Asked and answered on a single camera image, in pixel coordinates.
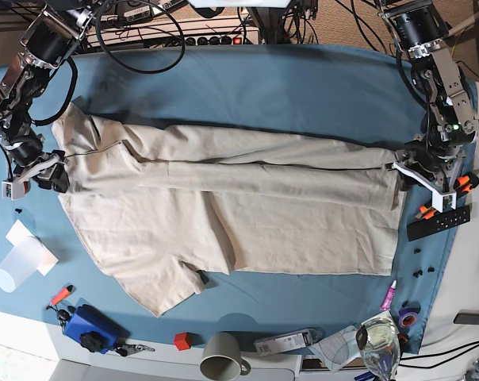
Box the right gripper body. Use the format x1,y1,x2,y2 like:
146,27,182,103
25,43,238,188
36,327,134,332
10,150,69,193

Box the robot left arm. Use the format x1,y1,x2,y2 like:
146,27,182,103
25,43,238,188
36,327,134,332
375,1,479,194

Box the purple glue tube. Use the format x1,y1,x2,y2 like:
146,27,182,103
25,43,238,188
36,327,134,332
380,279,397,311

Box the white paper sheet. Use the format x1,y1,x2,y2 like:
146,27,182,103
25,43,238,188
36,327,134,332
6,219,59,276

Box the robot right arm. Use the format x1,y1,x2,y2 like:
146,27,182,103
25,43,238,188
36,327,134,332
0,1,103,200

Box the translucent plastic cup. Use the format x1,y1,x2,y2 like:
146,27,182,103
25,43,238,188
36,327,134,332
0,237,45,293

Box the red cube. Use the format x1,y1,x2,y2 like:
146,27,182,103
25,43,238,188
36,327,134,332
173,333,192,351

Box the black phone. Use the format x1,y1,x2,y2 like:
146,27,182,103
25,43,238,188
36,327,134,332
453,312,479,325

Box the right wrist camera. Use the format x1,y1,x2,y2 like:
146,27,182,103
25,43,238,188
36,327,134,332
2,180,30,201

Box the black power strip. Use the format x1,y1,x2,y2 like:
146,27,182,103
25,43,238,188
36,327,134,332
185,33,259,46

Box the beige T-shirt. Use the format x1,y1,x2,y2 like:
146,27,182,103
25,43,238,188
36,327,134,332
52,106,405,317

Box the black remote control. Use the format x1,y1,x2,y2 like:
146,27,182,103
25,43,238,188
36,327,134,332
407,205,471,241

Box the packaged tool blister pack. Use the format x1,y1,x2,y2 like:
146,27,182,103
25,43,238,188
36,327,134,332
254,329,323,356

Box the metal keys with fob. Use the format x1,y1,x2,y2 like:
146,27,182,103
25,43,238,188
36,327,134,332
114,344,155,357

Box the folded paper map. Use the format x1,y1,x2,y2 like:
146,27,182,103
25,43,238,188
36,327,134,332
309,325,361,373

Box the clear wine glass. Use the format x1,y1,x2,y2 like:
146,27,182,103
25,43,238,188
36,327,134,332
356,311,401,381

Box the orange marker pen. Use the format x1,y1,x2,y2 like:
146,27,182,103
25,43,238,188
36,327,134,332
46,285,75,310

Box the purple tape roll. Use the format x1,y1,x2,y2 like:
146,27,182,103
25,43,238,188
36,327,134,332
398,309,419,328

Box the blue box with knob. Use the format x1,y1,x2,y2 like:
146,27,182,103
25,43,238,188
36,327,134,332
63,304,123,354

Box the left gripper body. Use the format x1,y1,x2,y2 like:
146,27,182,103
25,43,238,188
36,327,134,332
385,138,468,192

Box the grey ceramic mug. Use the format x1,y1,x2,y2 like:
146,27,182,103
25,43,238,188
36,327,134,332
199,332,251,381

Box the orange utility knife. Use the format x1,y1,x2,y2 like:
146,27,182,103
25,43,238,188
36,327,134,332
415,172,479,220

